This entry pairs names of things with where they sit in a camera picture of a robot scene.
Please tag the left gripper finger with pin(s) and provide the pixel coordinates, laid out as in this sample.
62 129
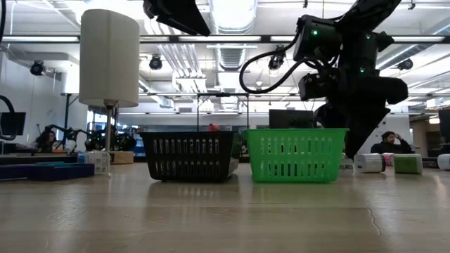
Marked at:
175 14

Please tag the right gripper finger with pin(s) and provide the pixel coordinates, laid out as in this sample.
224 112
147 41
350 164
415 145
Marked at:
362 123
332 117

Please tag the green small sharpener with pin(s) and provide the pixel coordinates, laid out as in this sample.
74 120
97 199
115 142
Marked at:
408 163

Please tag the pink and white small block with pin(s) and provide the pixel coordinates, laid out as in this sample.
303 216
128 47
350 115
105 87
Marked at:
99 162

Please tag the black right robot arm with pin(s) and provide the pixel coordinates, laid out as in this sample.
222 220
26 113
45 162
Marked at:
369 14

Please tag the person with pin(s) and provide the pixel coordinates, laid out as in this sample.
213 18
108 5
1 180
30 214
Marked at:
390 144
45 140

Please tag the green plastic slotted basket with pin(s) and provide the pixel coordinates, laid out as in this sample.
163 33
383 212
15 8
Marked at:
295 133

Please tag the black monitor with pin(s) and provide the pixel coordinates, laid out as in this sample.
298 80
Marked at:
19 123
291 118

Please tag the black ceiling spotlight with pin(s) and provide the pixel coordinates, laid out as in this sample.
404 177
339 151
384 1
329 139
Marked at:
405 64
37 67
276 61
155 62

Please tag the pink small sharpener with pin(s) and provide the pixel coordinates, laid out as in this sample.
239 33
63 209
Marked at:
388 159

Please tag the dark monitor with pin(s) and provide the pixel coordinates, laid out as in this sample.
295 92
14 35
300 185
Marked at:
444 123

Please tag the white cylinder table lamp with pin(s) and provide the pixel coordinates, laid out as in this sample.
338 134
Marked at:
109 56

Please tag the black overhead beam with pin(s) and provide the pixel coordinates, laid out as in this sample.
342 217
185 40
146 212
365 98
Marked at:
265 38

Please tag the red background object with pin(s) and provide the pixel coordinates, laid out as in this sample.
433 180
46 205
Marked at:
212 126

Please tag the black plastic slotted basket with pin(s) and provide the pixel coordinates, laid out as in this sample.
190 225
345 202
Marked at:
190 135

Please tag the black background robot arms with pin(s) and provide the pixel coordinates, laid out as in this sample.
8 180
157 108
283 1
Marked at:
70 135

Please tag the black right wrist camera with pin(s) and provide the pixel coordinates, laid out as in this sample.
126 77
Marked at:
316 86

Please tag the silver ventilation duct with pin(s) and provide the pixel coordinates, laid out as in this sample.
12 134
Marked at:
232 21

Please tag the black metal stand frame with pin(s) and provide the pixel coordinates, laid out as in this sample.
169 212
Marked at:
223 94

